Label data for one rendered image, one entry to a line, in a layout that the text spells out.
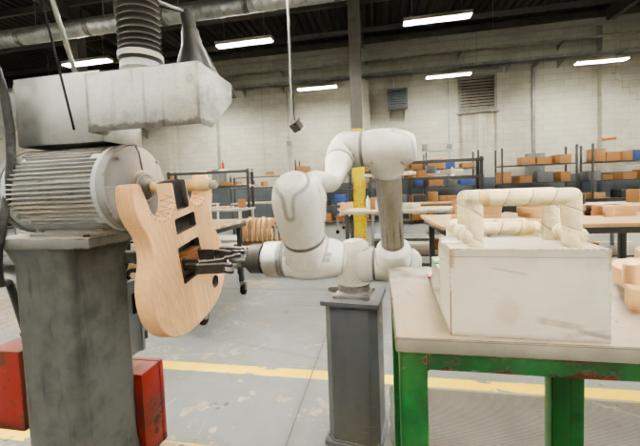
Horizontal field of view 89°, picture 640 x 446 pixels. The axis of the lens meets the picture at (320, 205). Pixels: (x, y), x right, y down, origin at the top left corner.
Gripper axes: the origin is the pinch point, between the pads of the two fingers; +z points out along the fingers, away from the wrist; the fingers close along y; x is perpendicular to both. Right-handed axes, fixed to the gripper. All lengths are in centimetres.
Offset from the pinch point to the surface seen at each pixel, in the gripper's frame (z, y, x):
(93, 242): 25.6, -4.2, 6.7
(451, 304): -63, -15, -4
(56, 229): 43.2, 1.5, 9.2
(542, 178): -517, 969, -143
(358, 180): -2, 687, -80
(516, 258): -75, -14, 5
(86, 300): 33.7, -3.1, -11.0
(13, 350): 57, -9, -24
